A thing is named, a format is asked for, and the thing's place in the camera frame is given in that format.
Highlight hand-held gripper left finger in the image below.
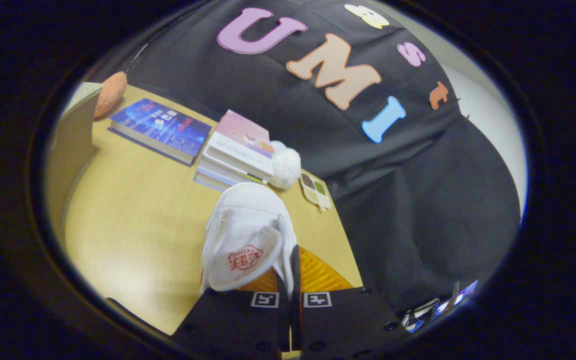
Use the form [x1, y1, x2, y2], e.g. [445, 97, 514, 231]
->
[170, 267, 291, 360]

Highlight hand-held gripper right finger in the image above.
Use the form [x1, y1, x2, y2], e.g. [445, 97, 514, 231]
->
[292, 244, 409, 360]

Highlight white canvas shoe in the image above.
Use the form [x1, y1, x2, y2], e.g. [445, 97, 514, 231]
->
[199, 181, 298, 296]

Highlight beige fabric storage box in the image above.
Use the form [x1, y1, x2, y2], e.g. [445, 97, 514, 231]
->
[45, 82, 103, 241]

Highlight dark clutter beside table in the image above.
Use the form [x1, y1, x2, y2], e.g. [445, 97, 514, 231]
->
[400, 279, 480, 334]

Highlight black backdrop cloth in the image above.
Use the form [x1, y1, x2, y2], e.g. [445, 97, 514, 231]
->
[93, 0, 521, 316]

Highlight small compartment tray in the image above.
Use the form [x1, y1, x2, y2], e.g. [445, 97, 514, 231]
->
[299, 172, 332, 212]

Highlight pale blue cover book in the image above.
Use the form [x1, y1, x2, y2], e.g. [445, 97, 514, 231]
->
[193, 167, 249, 193]

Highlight white cover book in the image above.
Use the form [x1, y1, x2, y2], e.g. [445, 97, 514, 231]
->
[199, 150, 273, 185]

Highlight white fluffy ball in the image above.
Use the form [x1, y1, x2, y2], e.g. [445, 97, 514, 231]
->
[268, 141, 302, 190]

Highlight pink cover book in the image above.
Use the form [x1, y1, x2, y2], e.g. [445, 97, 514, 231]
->
[207, 109, 275, 176]

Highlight dark blue cover book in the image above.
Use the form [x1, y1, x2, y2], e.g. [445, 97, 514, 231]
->
[107, 98, 213, 167]

